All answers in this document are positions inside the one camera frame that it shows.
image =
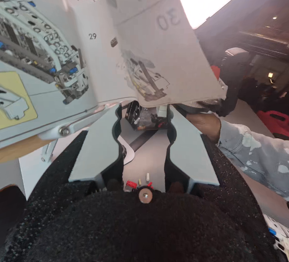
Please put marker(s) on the person's right forearm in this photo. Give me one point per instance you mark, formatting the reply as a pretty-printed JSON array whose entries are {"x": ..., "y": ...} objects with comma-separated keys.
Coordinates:
[{"x": 252, "y": 153}]

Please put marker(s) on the white toy truck model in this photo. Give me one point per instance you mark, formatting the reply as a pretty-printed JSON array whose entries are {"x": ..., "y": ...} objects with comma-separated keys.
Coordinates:
[{"x": 278, "y": 237}]

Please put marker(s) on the red plastic tote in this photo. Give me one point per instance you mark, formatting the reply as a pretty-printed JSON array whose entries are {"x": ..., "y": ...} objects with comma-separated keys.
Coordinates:
[{"x": 273, "y": 119}]

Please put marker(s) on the toy set cardboard box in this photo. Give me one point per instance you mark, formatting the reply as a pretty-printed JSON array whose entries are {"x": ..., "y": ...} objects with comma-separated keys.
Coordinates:
[{"x": 146, "y": 119}]

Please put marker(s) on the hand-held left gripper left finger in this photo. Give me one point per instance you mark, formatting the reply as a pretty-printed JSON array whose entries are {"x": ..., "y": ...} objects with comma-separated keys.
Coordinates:
[{"x": 97, "y": 149}]

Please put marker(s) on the toy instruction booklet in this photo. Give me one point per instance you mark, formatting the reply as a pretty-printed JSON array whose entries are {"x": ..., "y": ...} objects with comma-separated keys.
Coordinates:
[{"x": 79, "y": 52}]

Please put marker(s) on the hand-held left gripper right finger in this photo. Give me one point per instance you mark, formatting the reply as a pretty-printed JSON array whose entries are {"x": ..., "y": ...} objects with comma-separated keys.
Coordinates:
[{"x": 192, "y": 153}]

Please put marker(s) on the person's right hand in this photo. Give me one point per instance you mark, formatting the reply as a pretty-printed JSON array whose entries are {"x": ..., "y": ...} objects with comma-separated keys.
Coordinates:
[{"x": 207, "y": 124}]

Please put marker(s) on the pile of red white toy pieces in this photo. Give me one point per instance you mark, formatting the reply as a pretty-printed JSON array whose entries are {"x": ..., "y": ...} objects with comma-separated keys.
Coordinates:
[{"x": 131, "y": 184}]

